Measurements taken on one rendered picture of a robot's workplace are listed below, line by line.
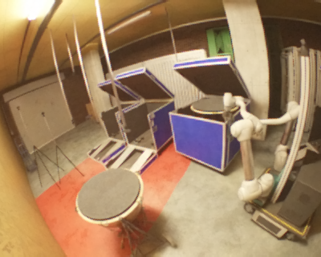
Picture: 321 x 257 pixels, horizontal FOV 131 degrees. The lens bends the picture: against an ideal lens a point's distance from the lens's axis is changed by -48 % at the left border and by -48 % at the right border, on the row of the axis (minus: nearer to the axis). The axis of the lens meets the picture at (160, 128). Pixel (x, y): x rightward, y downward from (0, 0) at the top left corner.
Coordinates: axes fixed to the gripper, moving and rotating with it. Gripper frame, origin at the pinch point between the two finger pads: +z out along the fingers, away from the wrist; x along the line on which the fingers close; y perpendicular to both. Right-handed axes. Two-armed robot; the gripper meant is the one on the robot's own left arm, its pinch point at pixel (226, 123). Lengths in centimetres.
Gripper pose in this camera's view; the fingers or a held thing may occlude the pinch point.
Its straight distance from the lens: 185.4
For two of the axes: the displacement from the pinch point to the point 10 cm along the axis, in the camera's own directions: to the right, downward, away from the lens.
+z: 0.6, 9.5, 3.0
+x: -6.2, -2.0, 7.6
